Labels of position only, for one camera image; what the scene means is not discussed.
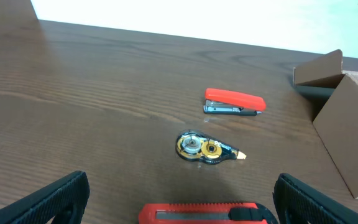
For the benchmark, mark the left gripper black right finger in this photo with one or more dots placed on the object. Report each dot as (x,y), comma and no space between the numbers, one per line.
(297,202)

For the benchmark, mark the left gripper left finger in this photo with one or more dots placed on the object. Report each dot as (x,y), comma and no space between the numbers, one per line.
(63,201)

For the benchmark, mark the brown cardboard box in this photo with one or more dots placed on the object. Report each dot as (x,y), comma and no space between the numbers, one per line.
(337,121)

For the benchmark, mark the red utility knife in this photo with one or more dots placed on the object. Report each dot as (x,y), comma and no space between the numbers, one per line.
(217,213)

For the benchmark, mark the black yellow correction tape dispenser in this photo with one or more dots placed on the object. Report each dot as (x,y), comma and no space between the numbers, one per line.
(195,146)

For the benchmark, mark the red stapler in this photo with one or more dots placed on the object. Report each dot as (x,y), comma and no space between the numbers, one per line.
(218,101)

